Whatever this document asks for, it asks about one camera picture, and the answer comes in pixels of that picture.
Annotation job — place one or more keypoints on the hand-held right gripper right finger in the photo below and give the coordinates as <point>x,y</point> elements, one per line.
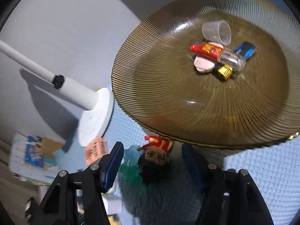
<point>192,161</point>

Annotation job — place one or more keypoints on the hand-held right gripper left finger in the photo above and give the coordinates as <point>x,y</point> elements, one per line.
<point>112,168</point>

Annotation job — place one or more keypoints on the teal leaf-shaped toy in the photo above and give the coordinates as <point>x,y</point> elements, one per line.
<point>130,175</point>

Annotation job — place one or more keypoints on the black-haired toy figurine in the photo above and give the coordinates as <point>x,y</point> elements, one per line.
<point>154,161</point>

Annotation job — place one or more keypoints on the brown ribbed glass bowl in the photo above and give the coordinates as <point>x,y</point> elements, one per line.
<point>164,86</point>

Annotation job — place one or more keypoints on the orange small box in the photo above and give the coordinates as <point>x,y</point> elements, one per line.
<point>95,152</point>

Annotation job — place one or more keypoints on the cardboard pen holder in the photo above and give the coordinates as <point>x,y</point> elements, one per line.
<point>50,147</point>

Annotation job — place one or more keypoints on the light blue textured mat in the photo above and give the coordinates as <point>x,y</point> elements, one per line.
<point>257,180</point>

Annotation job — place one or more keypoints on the white desk lamp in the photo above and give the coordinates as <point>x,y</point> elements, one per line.
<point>70,86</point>

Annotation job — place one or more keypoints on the red tube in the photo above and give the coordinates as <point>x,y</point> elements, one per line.
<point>204,49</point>

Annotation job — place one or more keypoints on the blue and black battery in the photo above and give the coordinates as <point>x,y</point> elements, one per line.
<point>246,50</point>

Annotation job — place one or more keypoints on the clear plastic cup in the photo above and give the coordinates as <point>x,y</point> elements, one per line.
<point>215,31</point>

